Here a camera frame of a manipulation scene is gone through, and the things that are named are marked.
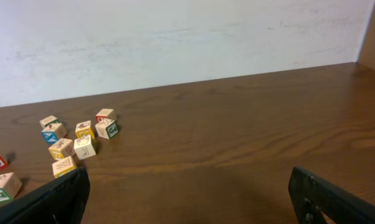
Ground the wooden block blue letter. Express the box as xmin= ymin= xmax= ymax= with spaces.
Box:
xmin=41 ymin=123 xmax=67 ymax=144

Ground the wooden block yellow border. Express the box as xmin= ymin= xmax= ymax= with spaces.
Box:
xmin=49 ymin=138 xmax=75 ymax=161

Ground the wooden block red letter M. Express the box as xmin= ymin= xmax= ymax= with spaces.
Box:
xmin=95 ymin=108 xmax=116 ymax=123

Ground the wooden block yellow letter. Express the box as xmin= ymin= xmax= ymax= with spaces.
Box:
xmin=75 ymin=120 xmax=95 ymax=139

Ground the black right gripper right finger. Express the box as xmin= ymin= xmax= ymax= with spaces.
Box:
xmin=288 ymin=167 xmax=375 ymax=224

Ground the plain wooden block letter J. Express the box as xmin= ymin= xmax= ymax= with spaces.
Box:
xmin=74 ymin=135 xmax=97 ymax=160

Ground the wooden block green letter side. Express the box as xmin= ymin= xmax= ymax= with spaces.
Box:
xmin=95 ymin=118 xmax=118 ymax=139

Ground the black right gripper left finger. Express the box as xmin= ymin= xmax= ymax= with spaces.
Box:
xmin=0 ymin=167 xmax=90 ymax=223

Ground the wooden block yellow edge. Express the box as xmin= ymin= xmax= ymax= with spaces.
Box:
xmin=52 ymin=156 xmax=77 ymax=178

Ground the wooden block green side far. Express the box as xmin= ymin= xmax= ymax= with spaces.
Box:
xmin=39 ymin=115 xmax=59 ymax=129

